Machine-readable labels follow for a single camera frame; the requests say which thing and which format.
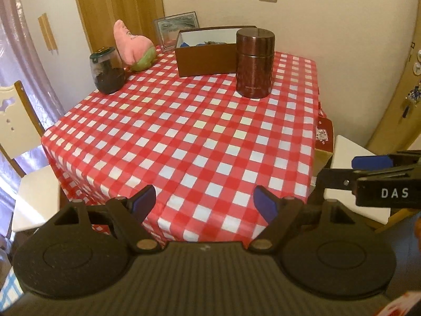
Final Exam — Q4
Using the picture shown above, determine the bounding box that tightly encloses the dark transparent jar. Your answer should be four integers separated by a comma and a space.
89, 46, 127, 94

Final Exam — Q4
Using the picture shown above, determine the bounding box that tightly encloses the cream chair with carved back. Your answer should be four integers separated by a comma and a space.
0, 81, 63, 233

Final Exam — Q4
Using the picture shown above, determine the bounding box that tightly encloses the white seat chair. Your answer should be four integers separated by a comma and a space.
329, 135, 421, 234

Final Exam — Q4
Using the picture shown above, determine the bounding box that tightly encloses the brown cardboard box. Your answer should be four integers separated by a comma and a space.
174, 24, 259, 78

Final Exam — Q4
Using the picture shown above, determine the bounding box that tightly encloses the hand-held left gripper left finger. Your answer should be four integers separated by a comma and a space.
54, 184, 167, 256

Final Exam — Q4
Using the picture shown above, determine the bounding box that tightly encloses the wooden wall strip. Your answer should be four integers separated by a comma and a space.
37, 13, 59, 53

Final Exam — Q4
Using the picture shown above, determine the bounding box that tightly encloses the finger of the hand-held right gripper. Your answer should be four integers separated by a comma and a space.
351, 151, 421, 171
320, 165, 421, 192

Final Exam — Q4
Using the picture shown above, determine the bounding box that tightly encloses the blue checked cloth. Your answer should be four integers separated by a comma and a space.
0, 260, 23, 316

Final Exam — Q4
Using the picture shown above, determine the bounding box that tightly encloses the round door lock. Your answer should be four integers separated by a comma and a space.
411, 41, 421, 77

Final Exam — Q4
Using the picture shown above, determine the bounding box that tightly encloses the red white checkered tablecloth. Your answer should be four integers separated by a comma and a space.
41, 44, 324, 249

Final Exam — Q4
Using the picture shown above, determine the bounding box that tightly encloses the yellow wooden door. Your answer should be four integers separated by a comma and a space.
365, 39, 421, 154

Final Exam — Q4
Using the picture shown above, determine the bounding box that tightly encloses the brown metal canister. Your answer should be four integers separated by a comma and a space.
235, 28, 275, 98

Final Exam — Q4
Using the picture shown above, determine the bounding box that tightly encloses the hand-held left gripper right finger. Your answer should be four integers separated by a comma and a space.
248, 185, 354, 255

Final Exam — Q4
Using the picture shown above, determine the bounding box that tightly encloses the pale sheer curtain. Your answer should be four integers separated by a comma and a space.
0, 0, 66, 238

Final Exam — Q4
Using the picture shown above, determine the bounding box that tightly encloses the hanging key bunch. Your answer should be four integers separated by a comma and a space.
402, 79, 421, 119

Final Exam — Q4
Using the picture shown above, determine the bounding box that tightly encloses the framed picture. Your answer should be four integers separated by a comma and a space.
153, 11, 200, 51

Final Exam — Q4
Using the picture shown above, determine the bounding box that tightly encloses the red printed storage box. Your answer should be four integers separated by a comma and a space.
315, 107, 336, 168

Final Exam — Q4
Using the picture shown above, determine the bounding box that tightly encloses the grey cloth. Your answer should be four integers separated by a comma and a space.
194, 40, 235, 47

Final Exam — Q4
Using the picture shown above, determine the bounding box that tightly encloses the pink starfish plush toy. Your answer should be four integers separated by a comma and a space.
113, 20, 157, 72

